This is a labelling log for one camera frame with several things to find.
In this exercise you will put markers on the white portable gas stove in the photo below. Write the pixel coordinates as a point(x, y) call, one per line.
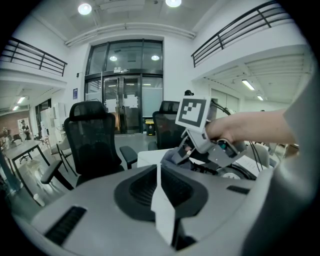
point(250, 163)

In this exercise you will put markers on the wide white roller blind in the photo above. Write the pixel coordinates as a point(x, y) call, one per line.
point(233, 98)

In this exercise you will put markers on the white paper sheet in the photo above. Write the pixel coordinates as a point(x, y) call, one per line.
point(111, 105)
point(131, 101)

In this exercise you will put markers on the person's right forearm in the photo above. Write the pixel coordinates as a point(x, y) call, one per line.
point(265, 127)

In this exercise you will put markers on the black mesh office chair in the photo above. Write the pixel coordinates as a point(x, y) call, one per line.
point(167, 130)
point(92, 140)

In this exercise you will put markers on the yellow black bin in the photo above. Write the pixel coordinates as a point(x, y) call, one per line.
point(150, 127)

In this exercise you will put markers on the short black balcony railing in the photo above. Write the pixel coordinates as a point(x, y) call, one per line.
point(32, 57)

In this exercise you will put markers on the long black balcony railing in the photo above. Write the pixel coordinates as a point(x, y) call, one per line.
point(237, 30)

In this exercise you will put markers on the ceiling tube light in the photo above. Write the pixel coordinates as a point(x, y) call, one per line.
point(15, 108)
point(260, 97)
point(21, 100)
point(248, 84)

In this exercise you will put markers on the grey shell chair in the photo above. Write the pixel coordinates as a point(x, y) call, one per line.
point(263, 156)

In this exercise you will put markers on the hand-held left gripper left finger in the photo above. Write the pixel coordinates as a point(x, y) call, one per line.
point(95, 200)

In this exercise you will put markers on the dark blue cloth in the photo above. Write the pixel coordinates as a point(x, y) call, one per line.
point(166, 160)

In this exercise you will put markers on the person's right hand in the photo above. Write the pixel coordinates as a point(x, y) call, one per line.
point(222, 127)

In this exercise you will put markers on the round ceiling light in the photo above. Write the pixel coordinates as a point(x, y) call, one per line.
point(173, 2)
point(84, 8)

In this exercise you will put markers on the blue wall poster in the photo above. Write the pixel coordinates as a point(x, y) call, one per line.
point(75, 93)

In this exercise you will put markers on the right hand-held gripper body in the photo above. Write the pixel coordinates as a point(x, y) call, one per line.
point(193, 112)

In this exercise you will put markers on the black framed glass entrance door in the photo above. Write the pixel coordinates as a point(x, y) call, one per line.
point(125, 87)

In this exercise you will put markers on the stack of white boxes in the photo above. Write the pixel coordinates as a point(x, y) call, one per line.
point(53, 116)

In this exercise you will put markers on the white ceiling pipes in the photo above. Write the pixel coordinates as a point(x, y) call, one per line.
point(130, 31)

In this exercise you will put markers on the door header sign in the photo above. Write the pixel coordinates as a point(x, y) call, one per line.
point(121, 70)

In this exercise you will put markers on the white paper cup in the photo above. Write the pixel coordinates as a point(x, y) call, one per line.
point(39, 200)

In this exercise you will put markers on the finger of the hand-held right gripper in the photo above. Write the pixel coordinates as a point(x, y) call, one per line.
point(180, 156)

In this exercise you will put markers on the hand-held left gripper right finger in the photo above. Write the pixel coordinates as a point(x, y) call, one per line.
point(220, 207)

